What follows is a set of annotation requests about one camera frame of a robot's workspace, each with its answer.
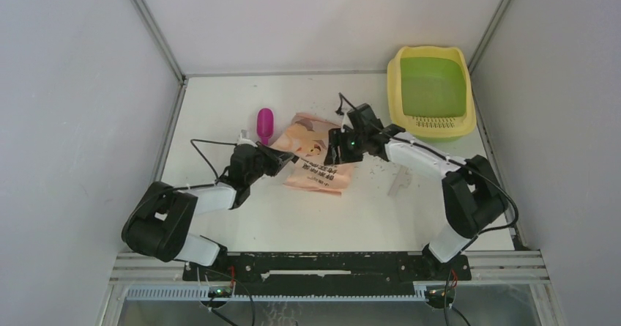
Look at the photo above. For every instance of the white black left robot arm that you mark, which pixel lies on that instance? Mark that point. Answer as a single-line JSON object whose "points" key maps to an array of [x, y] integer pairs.
{"points": [[159, 226]]}

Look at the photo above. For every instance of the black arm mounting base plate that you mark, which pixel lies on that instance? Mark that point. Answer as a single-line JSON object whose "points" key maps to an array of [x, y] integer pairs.
{"points": [[353, 274]]}

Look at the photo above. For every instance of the pink cat litter bag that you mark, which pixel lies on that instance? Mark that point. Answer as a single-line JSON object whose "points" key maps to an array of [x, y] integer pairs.
{"points": [[307, 138]]}

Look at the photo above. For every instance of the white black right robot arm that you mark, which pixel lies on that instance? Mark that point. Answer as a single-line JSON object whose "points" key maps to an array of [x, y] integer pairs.
{"points": [[471, 194]]}

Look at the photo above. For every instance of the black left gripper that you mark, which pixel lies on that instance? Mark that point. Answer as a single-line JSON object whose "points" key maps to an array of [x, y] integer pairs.
{"points": [[276, 160]]}

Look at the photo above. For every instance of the aluminium front frame rail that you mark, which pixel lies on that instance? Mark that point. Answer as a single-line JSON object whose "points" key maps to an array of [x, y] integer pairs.
{"points": [[150, 278]]}

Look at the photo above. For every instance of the yellow green litter box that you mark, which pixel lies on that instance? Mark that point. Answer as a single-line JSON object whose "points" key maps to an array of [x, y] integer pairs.
{"points": [[429, 92]]}

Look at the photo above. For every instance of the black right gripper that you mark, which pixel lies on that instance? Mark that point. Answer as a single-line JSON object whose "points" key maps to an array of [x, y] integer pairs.
{"points": [[336, 138]]}

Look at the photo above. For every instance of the magenta plastic scoop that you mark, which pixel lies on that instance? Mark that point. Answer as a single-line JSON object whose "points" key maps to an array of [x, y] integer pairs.
{"points": [[265, 125]]}

